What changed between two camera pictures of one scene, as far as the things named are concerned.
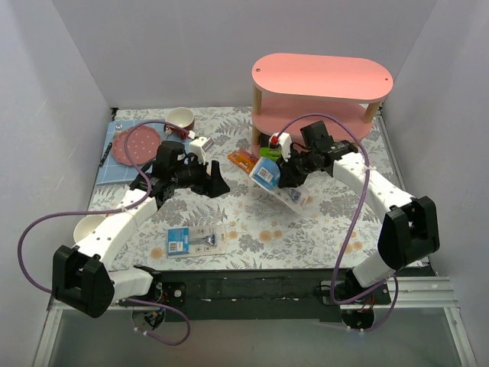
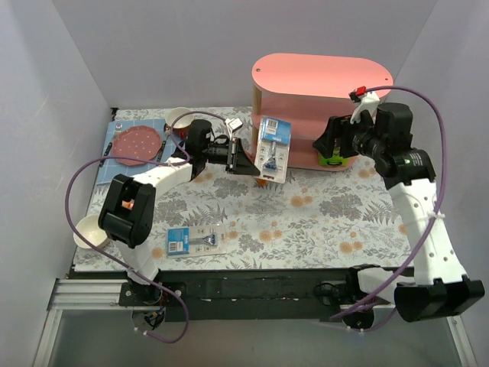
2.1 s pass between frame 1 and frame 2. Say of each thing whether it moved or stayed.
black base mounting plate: stayed
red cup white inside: stayed
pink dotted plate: stayed
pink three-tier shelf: stayed
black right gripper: moved
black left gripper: moved
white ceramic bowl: stayed
